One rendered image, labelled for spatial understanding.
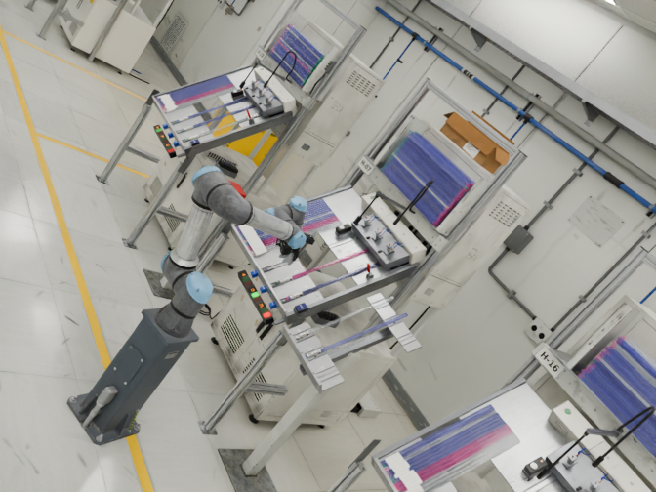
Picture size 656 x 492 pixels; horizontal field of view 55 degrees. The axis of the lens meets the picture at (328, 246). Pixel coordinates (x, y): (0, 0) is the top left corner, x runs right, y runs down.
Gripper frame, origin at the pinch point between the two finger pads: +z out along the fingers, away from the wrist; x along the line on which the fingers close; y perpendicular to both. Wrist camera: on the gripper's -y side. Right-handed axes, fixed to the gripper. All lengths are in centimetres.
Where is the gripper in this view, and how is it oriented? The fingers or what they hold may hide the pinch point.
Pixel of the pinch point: (290, 262)
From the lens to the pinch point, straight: 290.6
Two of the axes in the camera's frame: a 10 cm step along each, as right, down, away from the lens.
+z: -2.0, 7.7, 6.1
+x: 4.5, 6.2, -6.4
